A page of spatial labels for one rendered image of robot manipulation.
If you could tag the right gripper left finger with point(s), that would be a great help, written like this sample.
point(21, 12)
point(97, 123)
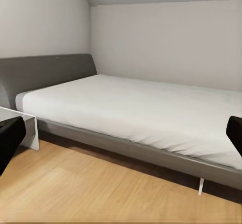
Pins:
point(12, 133)

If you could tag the nightstand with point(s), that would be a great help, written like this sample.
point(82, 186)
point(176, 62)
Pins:
point(31, 138)

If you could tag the bed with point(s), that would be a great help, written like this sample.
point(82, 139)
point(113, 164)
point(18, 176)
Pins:
point(179, 127)

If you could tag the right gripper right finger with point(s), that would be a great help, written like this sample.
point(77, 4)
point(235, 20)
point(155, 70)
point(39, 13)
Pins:
point(234, 132)

